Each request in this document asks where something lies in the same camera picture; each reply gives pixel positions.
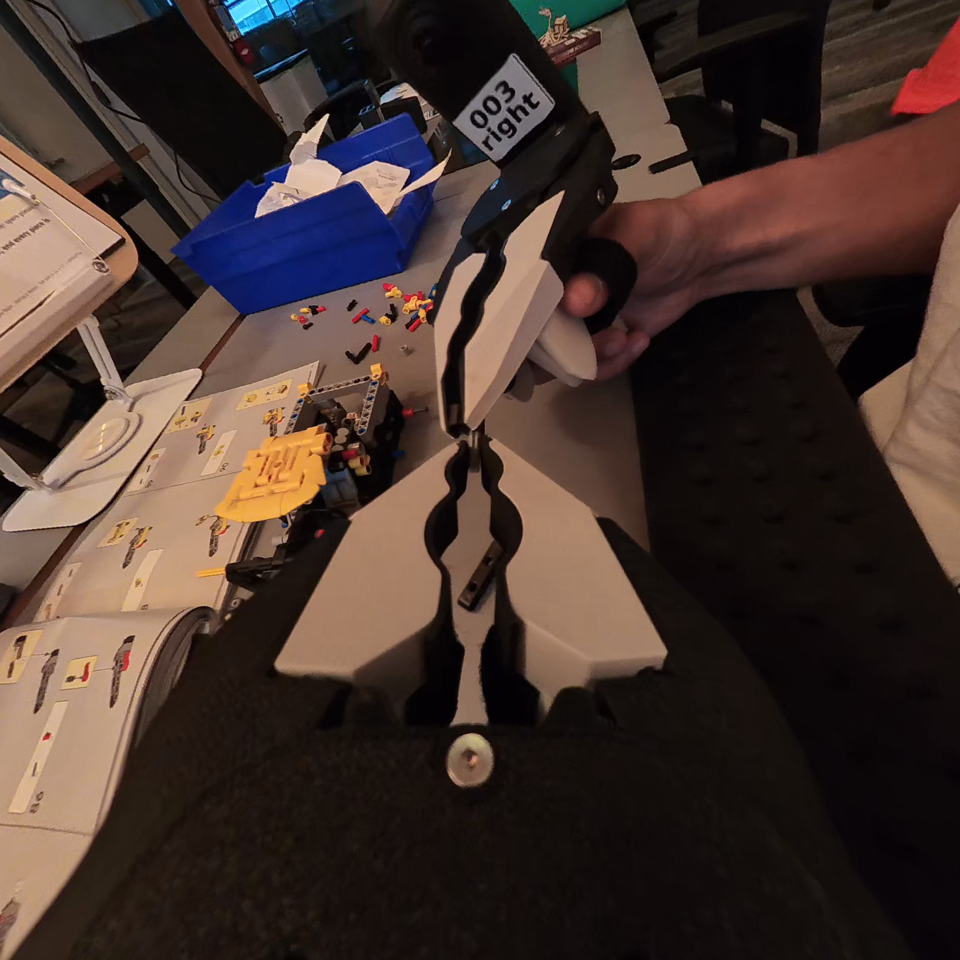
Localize black perforated pad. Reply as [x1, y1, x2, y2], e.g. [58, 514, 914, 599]
[630, 288, 960, 960]

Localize brown toy model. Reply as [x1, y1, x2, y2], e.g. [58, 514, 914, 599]
[540, 6, 603, 63]

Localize printed instruction sheet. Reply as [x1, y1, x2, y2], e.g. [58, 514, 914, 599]
[0, 153, 126, 340]

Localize document holder stand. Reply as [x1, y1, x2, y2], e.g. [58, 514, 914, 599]
[0, 135, 205, 534]

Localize crumpled white papers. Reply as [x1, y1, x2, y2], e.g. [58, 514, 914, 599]
[255, 112, 453, 220]

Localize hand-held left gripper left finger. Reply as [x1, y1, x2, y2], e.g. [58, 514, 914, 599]
[274, 442, 460, 710]

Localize black monitor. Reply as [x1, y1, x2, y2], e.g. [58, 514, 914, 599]
[78, 7, 291, 201]

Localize person's right forearm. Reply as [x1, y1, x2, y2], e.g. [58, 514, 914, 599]
[678, 97, 960, 303]

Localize green upright panel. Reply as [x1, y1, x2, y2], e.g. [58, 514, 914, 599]
[537, 0, 628, 40]

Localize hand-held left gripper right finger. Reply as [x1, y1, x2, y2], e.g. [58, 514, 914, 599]
[483, 441, 669, 688]

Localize partly built yellow toy car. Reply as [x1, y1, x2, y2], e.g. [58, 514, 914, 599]
[196, 362, 430, 588]

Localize person's right hand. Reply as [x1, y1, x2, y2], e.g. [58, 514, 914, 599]
[562, 197, 700, 381]

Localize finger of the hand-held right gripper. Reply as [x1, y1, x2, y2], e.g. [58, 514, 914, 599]
[457, 191, 566, 434]
[433, 253, 490, 438]

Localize black toy beam with holes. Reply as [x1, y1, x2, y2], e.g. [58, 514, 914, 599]
[456, 538, 506, 613]

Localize blue storage bin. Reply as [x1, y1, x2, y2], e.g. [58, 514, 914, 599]
[171, 112, 438, 315]

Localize small heap of coloured pins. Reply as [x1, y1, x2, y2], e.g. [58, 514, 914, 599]
[291, 281, 441, 366]

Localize grey desk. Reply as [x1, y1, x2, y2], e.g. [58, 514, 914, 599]
[0, 161, 655, 960]

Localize adjacent grey table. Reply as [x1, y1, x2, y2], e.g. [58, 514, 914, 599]
[573, 7, 703, 205]

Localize open instruction booklet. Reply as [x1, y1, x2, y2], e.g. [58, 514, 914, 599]
[0, 361, 324, 960]

